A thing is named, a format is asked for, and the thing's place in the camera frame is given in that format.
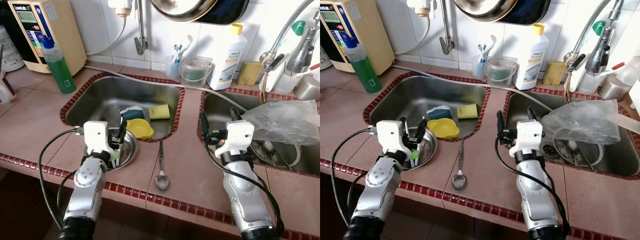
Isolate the steel bowl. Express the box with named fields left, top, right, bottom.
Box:
left=452, top=0, right=538, bottom=23
left=106, top=127, right=139, bottom=172
left=407, top=127, right=439, bottom=171
left=149, top=0, right=233, bottom=23

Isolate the yellow plastic cup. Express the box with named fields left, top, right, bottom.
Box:
left=427, top=118, right=461, bottom=141
left=125, top=118, right=155, bottom=141

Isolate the teal mug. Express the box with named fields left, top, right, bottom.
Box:
left=427, top=105, right=454, bottom=121
left=120, top=105, right=146, bottom=122

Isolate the steel sink basin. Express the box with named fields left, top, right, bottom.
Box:
left=197, top=89, right=321, bottom=177
left=501, top=89, right=640, bottom=181
left=59, top=71, right=186, bottom=143
left=362, top=71, right=492, bottom=142

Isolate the yellow green scrub sponge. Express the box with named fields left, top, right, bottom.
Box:
left=456, top=103, right=479, bottom=120
left=148, top=104, right=172, bottom=121

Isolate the thick yellow sponge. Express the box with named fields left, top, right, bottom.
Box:
left=542, top=61, right=567, bottom=86
left=237, top=61, right=264, bottom=87

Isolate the small steel spoon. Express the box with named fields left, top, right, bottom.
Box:
left=262, top=141, right=291, bottom=168
left=565, top=141, right=596, bottom=171

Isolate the clear plastic bag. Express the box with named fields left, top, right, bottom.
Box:
left=540, top=99, right=623, bottom=146
left=241, top=99, right=321, bottom=147

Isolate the large steel spoon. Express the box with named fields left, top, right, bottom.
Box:
left=154, top=140, right=171, bottom=192
left=451, top=139, right=468, bottom=191

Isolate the clear plastic bucket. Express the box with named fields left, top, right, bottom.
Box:
left=484, top=56, right=519, bottom=89
left=179, top=56, right=215, bottom=89

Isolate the white patterned bowl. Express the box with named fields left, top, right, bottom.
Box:
left=250, top=137, right=302, bottom=168
left=552, top=129, right=605, bottom=168

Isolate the white detergent bottle orange cap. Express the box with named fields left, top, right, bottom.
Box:
left=512, top=22, right=550, bottom=91
left=207, top=22, right=248, bottom=92

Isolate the clear toothbrush cup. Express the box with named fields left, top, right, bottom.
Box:
left=471, top=54, right=488, bottom=78
left=165, top=54, right=182, bottom=78

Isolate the green soap bottle blue cap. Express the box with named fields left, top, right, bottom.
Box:
left=342, top=35, right=383, bottom=94
left=40, top=35, right=77, bottom=95

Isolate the small steel cup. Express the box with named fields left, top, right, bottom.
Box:
left=294, top=74, right=321, bottom=102
left=597, top=74, right=632, bottom=102

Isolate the chrome sink faucet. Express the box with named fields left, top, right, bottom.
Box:
left=257, top=0, right=321, bottom=103
left=563, top=0, right=626, bottom=103

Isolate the beige water ionizer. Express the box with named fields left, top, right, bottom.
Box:
left=7, top=0, right=88, bottom=77
left=320, top=0, right=396, bottom=76

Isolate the dark blue tray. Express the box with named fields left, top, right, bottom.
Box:
left=500, top=0, right=552, bottom=26
left=195, top=0, right=251, bottom=26

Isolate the white bottle green cap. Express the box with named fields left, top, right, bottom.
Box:
left=570, top=21, right=607, bottom=94
left=272, top=21, right=307, bottom=94

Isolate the hanging steel bowl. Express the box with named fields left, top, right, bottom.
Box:
left=452, top=0, right=538, bottom=23
left=149, top=0, right=233, bottom=23

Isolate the cream tap diverter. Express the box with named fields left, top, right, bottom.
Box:
left=406, top=0, right=432, bottom=18
left=107, top=0, right=133, bottom=18

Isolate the white printed cup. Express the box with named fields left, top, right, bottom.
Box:
left=0, top=70, right=17, bottom=104

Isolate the white round container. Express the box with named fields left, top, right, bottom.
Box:
left=0, top=25, right=26, bottom=73

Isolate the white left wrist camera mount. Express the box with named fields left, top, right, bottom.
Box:
left=376, top=120, right=411, bottom=156
left=82, top=120, right=117, bottom=157

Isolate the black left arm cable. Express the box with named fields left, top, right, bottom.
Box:
left=38, top=127, right=85, bottom=223
left=331, top=127, right=378, bottom=226

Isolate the beige hose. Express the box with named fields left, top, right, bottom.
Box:
left=392, top=15, right=430, bottom=57
left=85, top=15, right=127, bottom=57

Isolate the steel wall tap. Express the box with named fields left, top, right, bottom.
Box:
left=439, top=0, right=455, bottom=56
left=134, top=0, right=149, bottom=56

